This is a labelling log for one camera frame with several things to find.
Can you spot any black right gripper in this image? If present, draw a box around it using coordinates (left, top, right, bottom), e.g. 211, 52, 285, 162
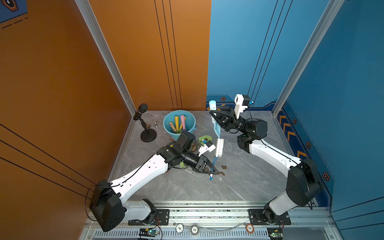
212, 108, 252, 137

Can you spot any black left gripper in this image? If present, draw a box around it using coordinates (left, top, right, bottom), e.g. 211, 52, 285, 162
180, 151, 218, 174

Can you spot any light blue trowel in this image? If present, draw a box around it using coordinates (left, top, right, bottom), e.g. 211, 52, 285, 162
209, 100, 221, 139

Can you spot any white cleaning brush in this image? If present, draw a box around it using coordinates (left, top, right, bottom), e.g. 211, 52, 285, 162
209, 138, 224, 166

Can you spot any green trowel yellow blue handle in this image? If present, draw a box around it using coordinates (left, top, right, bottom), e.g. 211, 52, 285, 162
178, 116, 187, 134

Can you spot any green trowel wooden handle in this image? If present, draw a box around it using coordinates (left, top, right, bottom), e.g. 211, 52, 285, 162
169, 122, 178, 134
180, 162, 188, 169

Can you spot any purple trowel pink handle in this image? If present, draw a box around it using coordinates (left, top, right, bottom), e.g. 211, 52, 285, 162
180, 115, 186, 131

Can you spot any lime trowel yellow handle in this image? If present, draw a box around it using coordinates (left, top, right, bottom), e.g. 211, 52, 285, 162
174, 116, 180, 132

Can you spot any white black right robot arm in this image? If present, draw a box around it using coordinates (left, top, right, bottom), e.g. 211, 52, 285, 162
209, 107, 324, 225

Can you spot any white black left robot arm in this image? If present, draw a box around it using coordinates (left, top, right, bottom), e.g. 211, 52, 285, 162
89, 132, 219, 232

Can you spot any light blue plastic bucket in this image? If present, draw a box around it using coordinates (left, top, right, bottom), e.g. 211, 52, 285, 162
163, 110, 197, 140

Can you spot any black microphone on stand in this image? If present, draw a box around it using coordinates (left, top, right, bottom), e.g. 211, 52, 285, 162
133, 104, 157, 143

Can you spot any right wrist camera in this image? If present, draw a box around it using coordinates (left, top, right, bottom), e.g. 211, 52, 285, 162
234, 94, 253, 119

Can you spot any green trowel brown handle upper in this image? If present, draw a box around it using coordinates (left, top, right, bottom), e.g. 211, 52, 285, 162
191, 135, 213, 151

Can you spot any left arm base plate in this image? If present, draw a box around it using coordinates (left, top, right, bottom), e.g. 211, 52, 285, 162
128, 209, 170, 226

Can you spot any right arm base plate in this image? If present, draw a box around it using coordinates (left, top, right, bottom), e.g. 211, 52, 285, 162
248, 209, 292, 226

